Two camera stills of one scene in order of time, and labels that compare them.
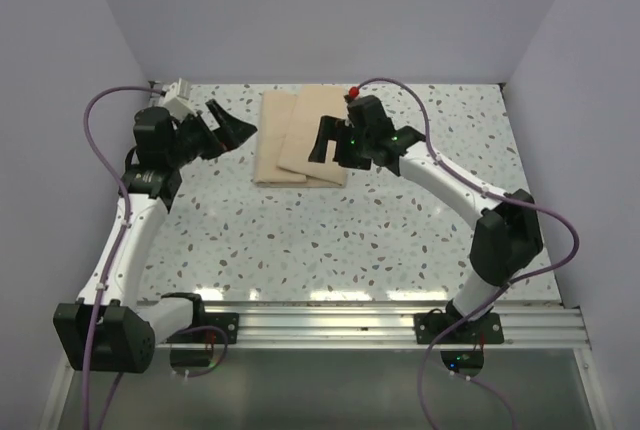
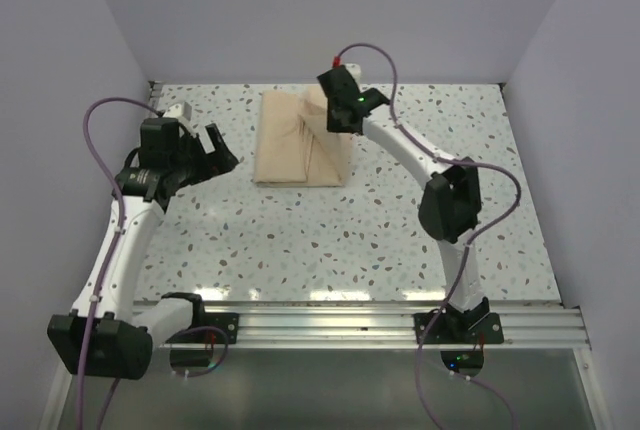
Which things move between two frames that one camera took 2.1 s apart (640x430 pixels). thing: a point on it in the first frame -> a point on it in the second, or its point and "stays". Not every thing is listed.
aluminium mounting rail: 550,325 stays
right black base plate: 485,329 stays
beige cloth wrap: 287,131 stays
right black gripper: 332,128 -> 332,124
